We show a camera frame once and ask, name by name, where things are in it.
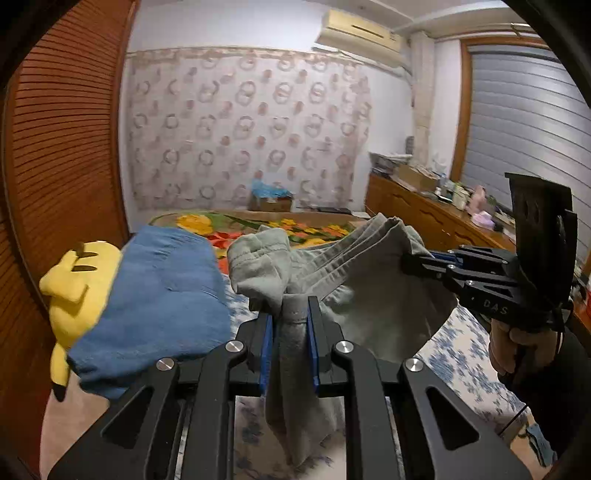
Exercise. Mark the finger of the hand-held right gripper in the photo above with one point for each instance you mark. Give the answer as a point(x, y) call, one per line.
point(461, 284)
point(480, 256)

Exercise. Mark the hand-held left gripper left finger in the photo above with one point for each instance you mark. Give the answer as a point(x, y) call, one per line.
point(265, 350)

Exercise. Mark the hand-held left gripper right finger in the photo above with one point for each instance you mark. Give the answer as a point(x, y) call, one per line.
point(314, 346)

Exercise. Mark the grey-green pants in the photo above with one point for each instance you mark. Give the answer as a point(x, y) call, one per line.
point(369, 314)

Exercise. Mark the person's right forearm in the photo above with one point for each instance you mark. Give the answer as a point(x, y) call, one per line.
point(568, 392)

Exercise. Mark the person's right hand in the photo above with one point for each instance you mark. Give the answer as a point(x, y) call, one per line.
point(503, 346)

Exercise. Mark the pink tissue pack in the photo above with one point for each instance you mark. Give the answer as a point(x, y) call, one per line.
point(484, 219)

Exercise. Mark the pink bottle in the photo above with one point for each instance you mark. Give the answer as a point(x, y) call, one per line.
point(479, 201)

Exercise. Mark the cluster of small bottles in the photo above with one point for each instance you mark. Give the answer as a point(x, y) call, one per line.
point(452, 194)

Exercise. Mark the blue floral bedsheet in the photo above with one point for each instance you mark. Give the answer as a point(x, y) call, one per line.
point(461, 369)

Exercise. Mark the wooden cabinet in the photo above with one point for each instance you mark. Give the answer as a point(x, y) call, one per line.
point(406, 207)

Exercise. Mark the flat cardboard box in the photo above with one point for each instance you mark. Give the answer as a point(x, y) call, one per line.
point(415, 177)

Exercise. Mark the blue denim garment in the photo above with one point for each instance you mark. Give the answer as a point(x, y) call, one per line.
point(152, 300)

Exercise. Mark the stack of papers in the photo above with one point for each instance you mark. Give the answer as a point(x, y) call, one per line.
point(388, 162)

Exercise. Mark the yellow flower blanket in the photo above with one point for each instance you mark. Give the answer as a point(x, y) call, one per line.
point(198, 224)

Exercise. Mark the small cardboard box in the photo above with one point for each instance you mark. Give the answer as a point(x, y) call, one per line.
point(272, 204)

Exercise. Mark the light blue cloth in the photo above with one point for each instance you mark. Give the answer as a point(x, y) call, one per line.
point(270, 188)

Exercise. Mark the beige lace cloth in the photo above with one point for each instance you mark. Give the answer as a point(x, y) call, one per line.
point(422, 92)

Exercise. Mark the yellow plush toy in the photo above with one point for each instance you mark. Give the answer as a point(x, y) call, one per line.
point(74, 295)

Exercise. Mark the circle pattern curtain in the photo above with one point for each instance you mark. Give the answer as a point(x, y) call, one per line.
point(231, 129)

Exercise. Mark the white air conditioner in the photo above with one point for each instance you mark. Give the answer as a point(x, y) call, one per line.
point(358, 34)

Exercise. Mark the wooden louvered door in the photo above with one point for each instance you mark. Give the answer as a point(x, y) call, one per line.
point(69, 138)

